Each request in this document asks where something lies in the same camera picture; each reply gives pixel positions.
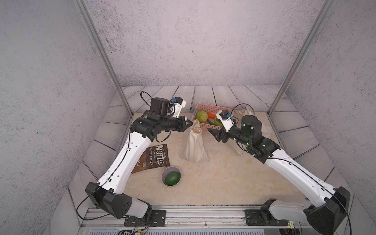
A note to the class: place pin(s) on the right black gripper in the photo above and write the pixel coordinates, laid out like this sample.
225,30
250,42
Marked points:
219,134

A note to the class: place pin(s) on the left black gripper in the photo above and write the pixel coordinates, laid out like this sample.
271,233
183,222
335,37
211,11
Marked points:
181,127

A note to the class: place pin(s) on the beige cloth bag front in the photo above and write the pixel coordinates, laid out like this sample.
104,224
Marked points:
195,151

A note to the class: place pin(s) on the brown kettle chips bag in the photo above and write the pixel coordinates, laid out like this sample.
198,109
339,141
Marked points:
153,157

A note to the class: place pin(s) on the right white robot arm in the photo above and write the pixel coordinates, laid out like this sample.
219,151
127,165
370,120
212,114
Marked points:
326,207

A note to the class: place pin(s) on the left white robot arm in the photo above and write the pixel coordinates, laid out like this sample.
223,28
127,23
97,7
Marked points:
107,194

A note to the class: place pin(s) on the right green cabbage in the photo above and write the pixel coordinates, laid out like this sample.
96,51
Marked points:
217,122

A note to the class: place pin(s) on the green cabbage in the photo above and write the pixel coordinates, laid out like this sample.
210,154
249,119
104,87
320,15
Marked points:
217,122
202,116

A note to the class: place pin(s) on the left green cabbage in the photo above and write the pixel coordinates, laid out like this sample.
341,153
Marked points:
202,116

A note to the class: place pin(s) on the orange carrot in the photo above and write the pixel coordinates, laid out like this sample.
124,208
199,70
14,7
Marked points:
210,115

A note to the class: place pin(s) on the pink plastic basket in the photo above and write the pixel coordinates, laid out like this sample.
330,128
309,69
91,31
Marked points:
211,109

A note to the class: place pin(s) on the grey bowl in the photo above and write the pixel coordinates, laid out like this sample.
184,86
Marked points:
167,171

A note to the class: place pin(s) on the green avocado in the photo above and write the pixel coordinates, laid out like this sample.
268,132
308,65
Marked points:
172,178

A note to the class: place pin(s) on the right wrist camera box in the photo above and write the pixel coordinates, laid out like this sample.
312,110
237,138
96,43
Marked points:
226,119

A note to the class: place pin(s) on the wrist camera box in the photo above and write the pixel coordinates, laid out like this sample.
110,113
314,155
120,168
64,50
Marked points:
179,104
226,119

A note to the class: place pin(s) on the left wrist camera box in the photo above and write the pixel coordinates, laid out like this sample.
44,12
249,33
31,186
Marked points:
179,104

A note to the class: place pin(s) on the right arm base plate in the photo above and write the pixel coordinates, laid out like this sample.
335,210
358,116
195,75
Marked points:
262,216

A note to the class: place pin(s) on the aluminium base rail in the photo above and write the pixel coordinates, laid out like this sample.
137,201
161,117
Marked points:
191,220

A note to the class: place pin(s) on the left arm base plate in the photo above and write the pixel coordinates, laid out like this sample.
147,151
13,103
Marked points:
153,218

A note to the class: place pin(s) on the left aluminium frame post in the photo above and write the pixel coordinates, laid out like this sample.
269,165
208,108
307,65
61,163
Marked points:
84,13

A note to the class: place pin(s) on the aluminium frame post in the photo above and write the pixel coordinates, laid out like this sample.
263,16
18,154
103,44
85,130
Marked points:
314,30
84,13

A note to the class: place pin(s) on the right aluminium frame post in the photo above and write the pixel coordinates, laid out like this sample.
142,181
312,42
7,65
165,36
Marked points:
314,30

